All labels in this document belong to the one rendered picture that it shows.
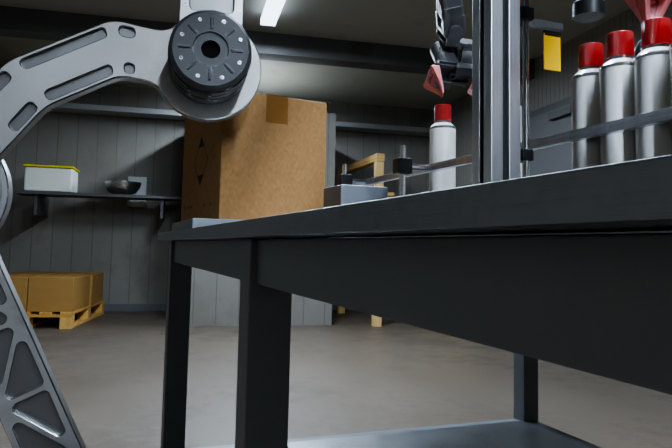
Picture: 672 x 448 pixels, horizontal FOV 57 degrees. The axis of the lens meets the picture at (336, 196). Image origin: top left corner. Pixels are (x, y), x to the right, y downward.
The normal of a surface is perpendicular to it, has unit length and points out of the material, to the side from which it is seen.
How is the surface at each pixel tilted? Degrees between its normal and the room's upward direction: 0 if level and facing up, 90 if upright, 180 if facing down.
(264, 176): 90
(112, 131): 90
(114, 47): 90
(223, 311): 90
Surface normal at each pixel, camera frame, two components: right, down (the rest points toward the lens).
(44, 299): 0.13, -0.07
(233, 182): 0.48, -0.06
